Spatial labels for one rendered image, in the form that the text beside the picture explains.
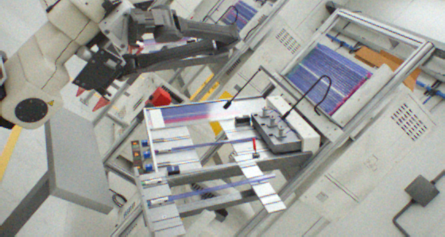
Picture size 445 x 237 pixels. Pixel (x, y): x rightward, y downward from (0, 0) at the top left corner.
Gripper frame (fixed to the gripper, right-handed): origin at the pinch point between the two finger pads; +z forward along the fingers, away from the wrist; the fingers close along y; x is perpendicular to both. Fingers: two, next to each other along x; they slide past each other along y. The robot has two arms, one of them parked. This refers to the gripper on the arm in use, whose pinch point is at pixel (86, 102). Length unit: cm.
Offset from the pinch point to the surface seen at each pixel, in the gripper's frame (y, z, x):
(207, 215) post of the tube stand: -67, 1, -3
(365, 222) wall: -150, -46, -184
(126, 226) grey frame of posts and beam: -42, 30, -17
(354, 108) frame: -83, -72, -29
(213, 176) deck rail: -56, -10, -24
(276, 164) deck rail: -73, -32, -33
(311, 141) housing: -78, -50, -35
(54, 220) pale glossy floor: -2, 68, -57
